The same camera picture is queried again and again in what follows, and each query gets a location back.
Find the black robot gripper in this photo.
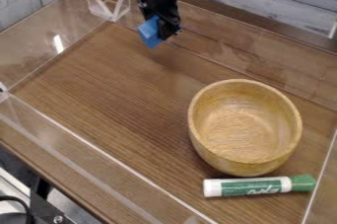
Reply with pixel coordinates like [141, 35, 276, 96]
[137, 0, 181, 40]

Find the blue rectangular block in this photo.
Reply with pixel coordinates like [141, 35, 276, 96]
[137, 16, 163, 48]

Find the brown wooden bowl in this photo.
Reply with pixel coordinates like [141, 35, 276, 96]
[186, 79, 302, 177]

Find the green white dry-erase marker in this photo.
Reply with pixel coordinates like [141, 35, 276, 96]
[202, 175, 316, 197]

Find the clear acrylic tray wall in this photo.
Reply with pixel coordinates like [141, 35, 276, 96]
[0, 0, 337, 224]

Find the black metal table frame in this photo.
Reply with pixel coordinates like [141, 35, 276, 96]
[29, 177, 76, 224]

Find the black cable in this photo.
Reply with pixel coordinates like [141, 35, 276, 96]
[0, 195, 37, 224]

